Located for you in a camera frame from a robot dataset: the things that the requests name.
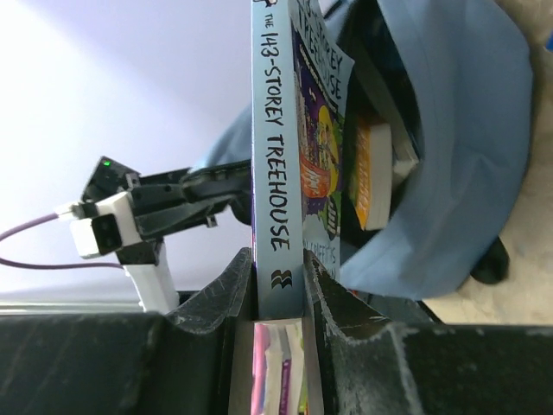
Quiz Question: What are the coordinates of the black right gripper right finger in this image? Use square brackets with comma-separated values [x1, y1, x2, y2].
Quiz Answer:
[302, 252, 552, 414]

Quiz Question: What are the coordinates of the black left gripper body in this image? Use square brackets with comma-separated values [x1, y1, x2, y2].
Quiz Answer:
[81, 157, 251, 240]

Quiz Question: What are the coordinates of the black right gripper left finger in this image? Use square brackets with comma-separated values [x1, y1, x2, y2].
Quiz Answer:
[1, 248, 253, 414]

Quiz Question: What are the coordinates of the orange treehouse book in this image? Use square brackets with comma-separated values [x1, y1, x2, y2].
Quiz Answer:
[349, 115, 392, 231]

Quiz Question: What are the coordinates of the purple book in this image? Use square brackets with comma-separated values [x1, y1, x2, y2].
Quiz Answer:
[251, 0, 353, 321]

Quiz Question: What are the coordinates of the blue fabric backpack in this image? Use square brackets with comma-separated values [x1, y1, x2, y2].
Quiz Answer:
[189, 0, 533, 303]

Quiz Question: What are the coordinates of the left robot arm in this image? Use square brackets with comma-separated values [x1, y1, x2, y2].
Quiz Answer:
[70, 156, 251, 314]

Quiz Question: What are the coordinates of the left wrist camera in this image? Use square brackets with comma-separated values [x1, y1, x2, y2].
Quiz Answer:
[54, 191, 143, 259]

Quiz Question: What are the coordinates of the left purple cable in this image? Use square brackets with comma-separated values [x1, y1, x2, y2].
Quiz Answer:
[0, 211, 126, 271]

